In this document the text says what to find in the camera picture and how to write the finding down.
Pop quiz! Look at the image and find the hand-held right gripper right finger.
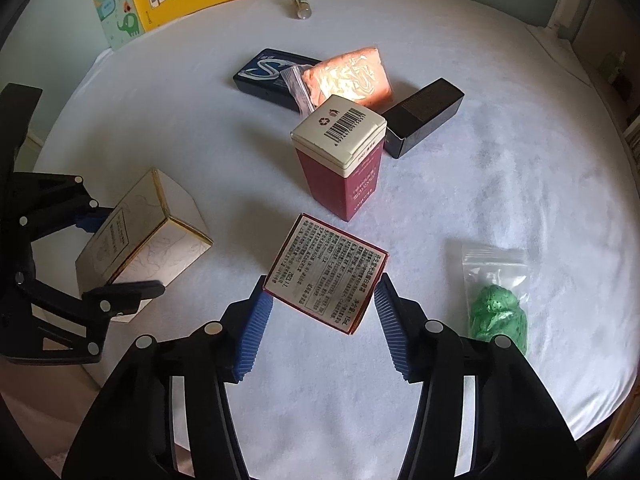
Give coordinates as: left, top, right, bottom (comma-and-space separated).
374, 272, 588, 480

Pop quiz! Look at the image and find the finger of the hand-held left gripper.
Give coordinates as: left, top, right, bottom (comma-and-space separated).
0, 269, 167, 366
14, 174, 114, 242

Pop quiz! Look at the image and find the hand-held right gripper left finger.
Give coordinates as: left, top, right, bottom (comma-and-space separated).
60, 274, 275, 480

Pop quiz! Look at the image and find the cream line-drawing carton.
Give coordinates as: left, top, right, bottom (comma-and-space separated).
75, 168, 213, 323

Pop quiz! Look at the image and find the small red-edged text box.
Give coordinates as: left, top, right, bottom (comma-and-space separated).
262, 213, 390, 335

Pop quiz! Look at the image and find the zip bag with green lump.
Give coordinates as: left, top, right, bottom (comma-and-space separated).
461, 242, 531, 358

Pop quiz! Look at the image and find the red and white carton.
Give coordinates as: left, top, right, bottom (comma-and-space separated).
291, 94, 388, 222

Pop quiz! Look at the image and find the dark blue gum packet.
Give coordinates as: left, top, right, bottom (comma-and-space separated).
232, 48, 321, 111

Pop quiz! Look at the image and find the clear bag of orange snack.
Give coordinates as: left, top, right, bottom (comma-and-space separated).
280, 46, 394, 115

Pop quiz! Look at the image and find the green elephant children's book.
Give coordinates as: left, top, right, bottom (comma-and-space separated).
91, 0, 147, 52

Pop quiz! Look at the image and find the black rectangular box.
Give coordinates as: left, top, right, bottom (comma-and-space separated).
382, 77, 465, 160

